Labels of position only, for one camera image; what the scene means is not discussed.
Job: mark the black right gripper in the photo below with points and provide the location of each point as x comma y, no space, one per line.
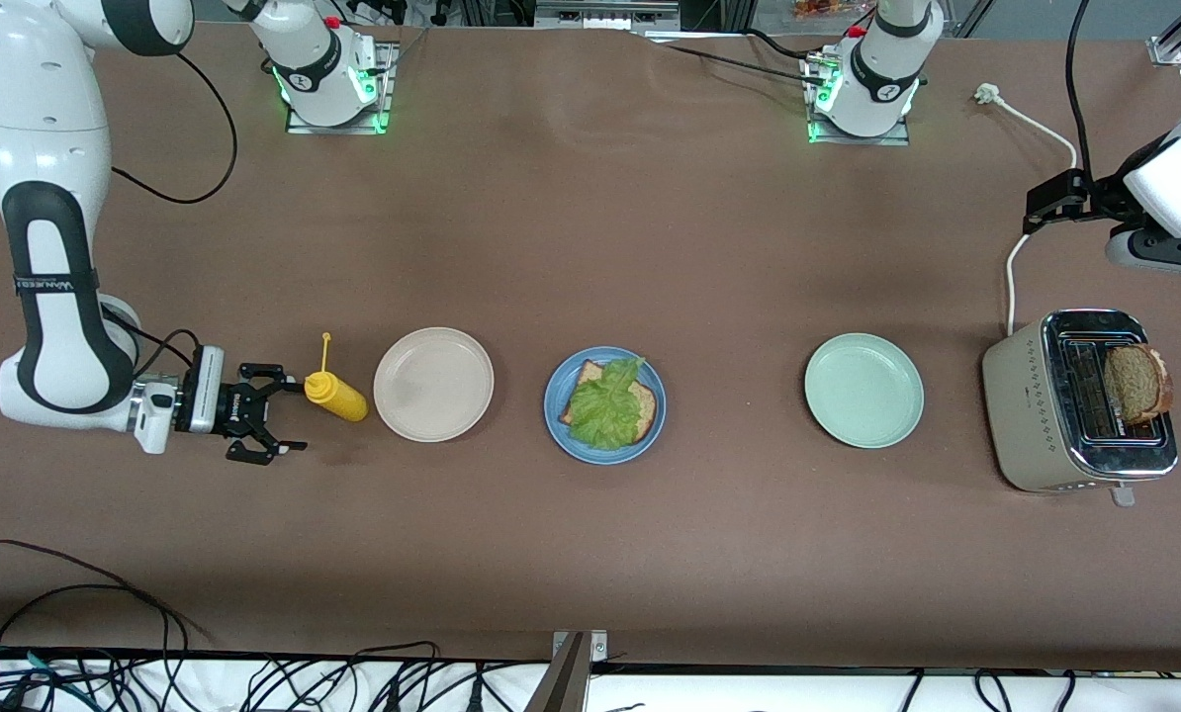
234,409

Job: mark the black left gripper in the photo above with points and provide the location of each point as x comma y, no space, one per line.
1101,192

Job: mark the yellow mustard squeeze bottle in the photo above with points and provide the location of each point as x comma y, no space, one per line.
338,396

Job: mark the green lettuce leaf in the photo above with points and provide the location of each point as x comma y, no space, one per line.
605,410

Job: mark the toasted bread slice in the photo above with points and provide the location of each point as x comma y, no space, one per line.
647,410
1135,386

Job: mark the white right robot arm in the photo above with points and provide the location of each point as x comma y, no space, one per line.
37,119

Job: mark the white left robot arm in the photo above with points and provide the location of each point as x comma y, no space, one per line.
867,117

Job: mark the beige plate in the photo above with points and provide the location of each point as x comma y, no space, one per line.
432,386

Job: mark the mint green plate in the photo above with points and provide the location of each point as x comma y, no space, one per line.
863,391

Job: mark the blue plate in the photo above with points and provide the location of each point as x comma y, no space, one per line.
605,456

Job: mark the beige chrome toaster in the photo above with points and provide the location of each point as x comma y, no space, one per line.
1021,415

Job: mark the orange packet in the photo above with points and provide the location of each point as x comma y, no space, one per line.
818,8

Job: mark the grey power strip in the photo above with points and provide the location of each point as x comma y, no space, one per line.
605,15

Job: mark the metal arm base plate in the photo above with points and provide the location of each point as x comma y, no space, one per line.
858,140
383,109

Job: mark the dark grey metal post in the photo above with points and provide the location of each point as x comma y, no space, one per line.
561,692

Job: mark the silver metal bracket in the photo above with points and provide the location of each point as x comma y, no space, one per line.
598,648

